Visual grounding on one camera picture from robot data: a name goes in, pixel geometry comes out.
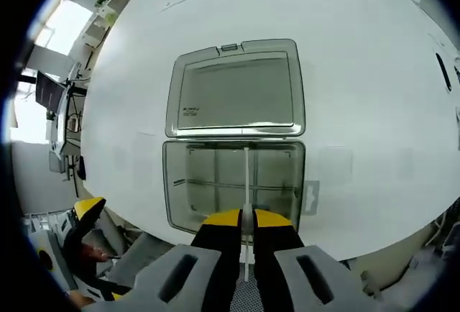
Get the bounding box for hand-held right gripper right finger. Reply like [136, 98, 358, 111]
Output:
[252, 207, 371, 312]

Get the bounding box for grey desk black legs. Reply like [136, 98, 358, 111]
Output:
[48, 74, 89, 183]

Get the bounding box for black marker pen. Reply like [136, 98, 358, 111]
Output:
[433, 51, 453, 93]

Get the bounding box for green potted plant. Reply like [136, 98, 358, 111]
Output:
[93, 0, 119, 22]

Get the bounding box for small grey plastic divider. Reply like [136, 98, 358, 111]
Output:
[303, 179, 321, 216]

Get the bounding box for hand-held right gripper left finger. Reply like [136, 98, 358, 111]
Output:
[89, 208, 242, 312]

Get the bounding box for dark computer monitor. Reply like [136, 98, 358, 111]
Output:
[35, 70, 66, 111]

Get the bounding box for long clear plastic divider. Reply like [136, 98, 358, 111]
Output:
[185, 178, 301, 189]

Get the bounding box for person's left hand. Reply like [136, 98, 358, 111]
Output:
[67, 289, 95, 308]

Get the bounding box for white low cabinet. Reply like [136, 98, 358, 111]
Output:
[83, 1, 121, 50]

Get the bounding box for clear grey guide fixture box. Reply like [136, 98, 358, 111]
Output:
[162, 38, 307, 236]

